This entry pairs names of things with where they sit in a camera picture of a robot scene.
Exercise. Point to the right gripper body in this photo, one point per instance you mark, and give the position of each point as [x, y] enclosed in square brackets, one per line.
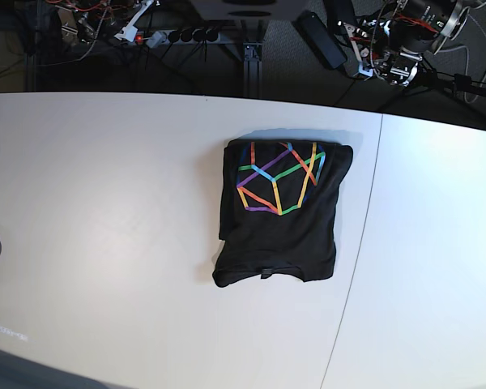
[129, 31]

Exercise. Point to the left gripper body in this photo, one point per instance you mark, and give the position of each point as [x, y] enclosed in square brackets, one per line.
[381, 51]

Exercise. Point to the dark grey T-shirt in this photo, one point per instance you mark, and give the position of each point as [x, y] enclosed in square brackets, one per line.
[278, 209]

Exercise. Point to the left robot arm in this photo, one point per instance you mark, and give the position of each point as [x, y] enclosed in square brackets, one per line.
[430, 23]

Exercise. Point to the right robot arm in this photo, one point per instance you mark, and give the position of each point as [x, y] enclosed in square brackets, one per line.
[89, 21]

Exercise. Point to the white power strip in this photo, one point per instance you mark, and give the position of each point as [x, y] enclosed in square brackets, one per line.
[181, 36]

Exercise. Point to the black tripod stand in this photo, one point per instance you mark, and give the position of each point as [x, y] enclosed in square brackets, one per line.
[438, 97]

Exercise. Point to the black power adapter brick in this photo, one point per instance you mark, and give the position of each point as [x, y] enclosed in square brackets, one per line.
[322, 44]

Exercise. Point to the aluminium frame post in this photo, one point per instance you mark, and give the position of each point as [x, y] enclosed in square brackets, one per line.
[252, 35]

